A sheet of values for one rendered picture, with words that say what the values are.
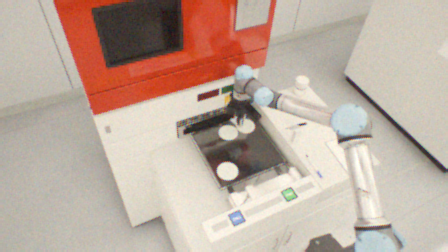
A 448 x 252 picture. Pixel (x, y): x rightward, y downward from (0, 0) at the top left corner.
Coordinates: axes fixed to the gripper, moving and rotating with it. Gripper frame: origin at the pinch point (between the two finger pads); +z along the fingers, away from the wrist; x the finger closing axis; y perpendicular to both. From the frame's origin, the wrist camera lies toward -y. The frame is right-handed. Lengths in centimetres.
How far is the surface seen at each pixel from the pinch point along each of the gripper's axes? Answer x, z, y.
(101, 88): 42, -37, 41
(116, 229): 49, 99, 60
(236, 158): 12.1, 9.3, -5.0
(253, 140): -2.7, 9.4, -6.8
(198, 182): 29.4, 17.2, 5.9
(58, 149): 23, 99, 146
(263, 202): 29.7, 3.4, -27.7
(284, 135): -9.0, 2.8, -20.2
